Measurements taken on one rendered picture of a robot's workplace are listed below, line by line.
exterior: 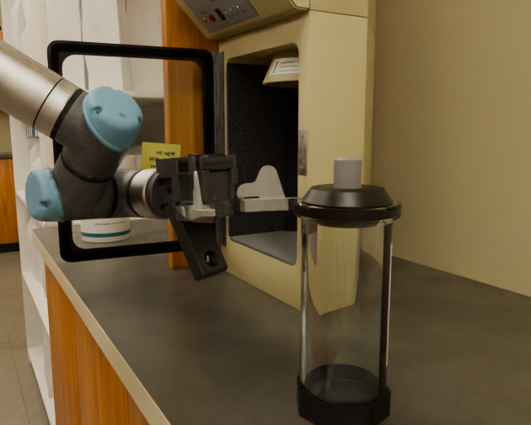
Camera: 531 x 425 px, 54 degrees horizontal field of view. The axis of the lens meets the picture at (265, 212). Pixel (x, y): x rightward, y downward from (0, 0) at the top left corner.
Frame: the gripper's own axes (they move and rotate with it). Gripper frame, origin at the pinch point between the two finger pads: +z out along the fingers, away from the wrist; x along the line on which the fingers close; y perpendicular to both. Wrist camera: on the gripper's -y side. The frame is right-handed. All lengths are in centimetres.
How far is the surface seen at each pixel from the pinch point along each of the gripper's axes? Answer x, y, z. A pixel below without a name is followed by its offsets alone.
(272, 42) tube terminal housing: 21.4, 25.4, -17.7
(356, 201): -3.1, 1.9, 15.3
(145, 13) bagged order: 73, 64, -133
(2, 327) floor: 61, -89, -303
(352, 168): -1.0, 4.9, 13.6
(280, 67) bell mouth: 24.0, 21.8, -18.8
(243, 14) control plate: 18.3, 30.2, -21.2
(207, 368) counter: -4.8, -19.5, -7.1
